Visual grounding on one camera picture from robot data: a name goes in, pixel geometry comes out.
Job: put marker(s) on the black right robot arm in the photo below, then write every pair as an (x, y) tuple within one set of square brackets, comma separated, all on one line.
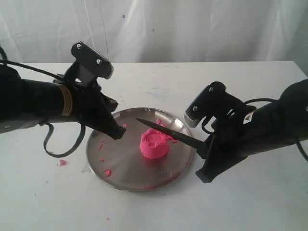
[(278, 124)]

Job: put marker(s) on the pink crumbs beside knife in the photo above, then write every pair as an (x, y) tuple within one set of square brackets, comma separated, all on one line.
[(159, 122)]

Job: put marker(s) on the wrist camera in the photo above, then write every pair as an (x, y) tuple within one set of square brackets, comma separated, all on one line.
[(87, 67), (213, 101)]

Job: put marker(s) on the black knife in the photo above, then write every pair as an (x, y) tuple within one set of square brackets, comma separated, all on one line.
[(190, 141)]

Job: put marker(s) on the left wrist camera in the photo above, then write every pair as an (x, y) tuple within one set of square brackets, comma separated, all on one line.
[(87, 67)]

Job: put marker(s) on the pink crumb on plate bottom-left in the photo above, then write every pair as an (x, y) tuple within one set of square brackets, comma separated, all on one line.
[(107, 172)]

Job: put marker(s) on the pink crumb on table larger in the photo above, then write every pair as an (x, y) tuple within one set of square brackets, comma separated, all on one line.
[(62, 163)]

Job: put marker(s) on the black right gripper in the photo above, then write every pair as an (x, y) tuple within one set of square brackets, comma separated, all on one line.
[(220, 154)]

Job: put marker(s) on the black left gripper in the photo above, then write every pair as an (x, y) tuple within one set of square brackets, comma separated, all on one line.
[(94, 109)]

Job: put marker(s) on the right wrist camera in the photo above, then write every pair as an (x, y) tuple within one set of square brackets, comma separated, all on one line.
[(213, 101)]

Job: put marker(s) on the round steel plate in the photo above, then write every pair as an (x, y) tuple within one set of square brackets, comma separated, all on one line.
[(130, 170)]

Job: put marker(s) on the white backdrop sheet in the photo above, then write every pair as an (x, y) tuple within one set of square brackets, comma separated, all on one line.
[(42, 31)]

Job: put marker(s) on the pink dough lump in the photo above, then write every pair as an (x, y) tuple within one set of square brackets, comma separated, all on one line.
[(154, 144)]

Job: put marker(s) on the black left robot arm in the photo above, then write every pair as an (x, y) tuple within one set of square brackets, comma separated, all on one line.
[(26, 103)]

